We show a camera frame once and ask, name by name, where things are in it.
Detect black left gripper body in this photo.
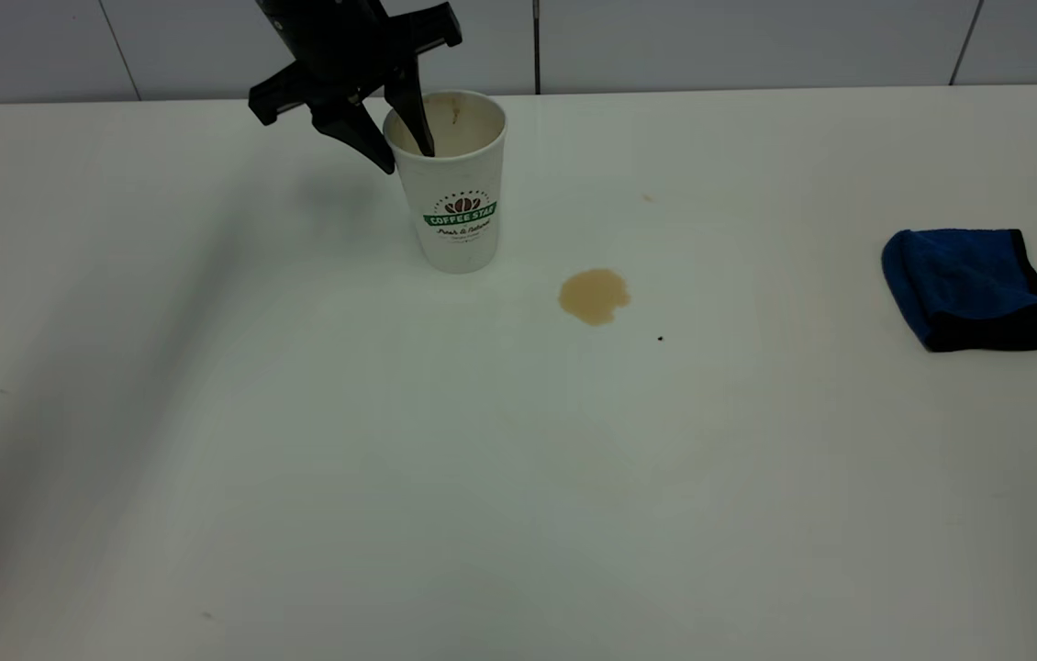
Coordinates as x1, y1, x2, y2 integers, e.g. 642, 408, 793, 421
248, 0, 463, 127

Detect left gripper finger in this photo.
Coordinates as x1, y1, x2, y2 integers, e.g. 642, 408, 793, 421
385, 62, 436, 158
310, 95, 396, 175

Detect white paper coffee cup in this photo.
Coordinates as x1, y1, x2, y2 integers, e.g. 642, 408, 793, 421
384, 90, 508, 274

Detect blue black-edged cleaning cloth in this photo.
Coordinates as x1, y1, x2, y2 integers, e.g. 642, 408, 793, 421
881, 230, 1037, 356

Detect brown coffee spill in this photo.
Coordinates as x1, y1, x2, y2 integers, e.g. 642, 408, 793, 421
559, 268, 631, 327

